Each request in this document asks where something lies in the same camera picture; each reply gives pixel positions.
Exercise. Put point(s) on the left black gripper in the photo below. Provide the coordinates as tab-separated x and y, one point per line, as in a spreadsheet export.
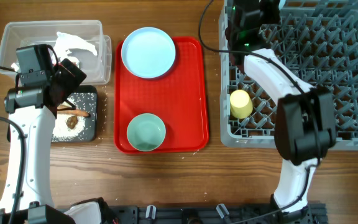
73	78

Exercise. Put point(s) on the white tissue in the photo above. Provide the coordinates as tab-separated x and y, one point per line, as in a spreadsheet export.
84	48

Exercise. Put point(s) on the orange carrot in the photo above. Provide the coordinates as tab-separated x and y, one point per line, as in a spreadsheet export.
81	113

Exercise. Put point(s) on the brown food scrap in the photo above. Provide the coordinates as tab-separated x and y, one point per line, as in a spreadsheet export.
72	122

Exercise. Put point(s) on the large light blue plate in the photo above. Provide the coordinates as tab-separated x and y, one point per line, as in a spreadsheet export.
148	52

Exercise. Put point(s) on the light green small bowl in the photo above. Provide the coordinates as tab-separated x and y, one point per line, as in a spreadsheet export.
146	132

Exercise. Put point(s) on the yellow plastic cup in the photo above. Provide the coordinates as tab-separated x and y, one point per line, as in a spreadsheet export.
241	104

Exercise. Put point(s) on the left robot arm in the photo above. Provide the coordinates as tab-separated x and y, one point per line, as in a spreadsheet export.
41	86

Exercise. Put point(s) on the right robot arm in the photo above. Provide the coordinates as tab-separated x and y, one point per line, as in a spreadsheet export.
304	127

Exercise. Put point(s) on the clear plastic waste bin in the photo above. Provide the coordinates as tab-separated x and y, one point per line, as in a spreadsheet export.
79	25

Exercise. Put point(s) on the black waste tray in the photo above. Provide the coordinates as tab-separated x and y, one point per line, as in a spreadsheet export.
85	99

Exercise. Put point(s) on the grey dishwasher rack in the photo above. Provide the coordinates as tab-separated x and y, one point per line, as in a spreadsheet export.
318	42

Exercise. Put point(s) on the red serving tray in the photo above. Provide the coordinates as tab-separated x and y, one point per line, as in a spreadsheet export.
178	98

